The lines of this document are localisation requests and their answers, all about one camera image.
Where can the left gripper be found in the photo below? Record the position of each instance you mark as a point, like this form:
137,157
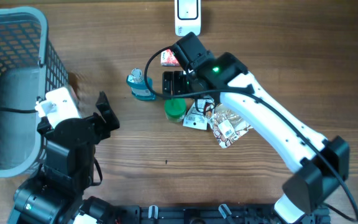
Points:
107,116

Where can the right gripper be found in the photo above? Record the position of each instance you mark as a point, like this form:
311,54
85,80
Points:
178,77

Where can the small red packet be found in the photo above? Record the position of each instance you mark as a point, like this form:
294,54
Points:
168,59

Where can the green lid jar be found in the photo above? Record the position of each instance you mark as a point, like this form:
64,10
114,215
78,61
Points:
175,109

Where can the blue mouthwash bottle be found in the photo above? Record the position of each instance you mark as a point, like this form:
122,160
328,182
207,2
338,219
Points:
136,82

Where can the clear bag with printed card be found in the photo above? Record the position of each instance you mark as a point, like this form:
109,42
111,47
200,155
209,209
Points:
200,113

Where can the white box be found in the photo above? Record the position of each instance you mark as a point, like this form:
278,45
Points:
227,126

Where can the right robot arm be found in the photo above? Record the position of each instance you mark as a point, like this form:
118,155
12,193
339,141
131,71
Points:
319,166

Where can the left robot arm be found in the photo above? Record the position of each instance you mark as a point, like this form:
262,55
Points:
53,193

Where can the white barcode scanner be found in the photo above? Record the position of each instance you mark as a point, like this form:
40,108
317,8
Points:
187,17

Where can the grey plastic mesh basket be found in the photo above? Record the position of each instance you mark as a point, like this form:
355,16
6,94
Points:
29,68

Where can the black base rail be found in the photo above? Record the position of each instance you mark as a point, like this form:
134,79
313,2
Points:
245,214

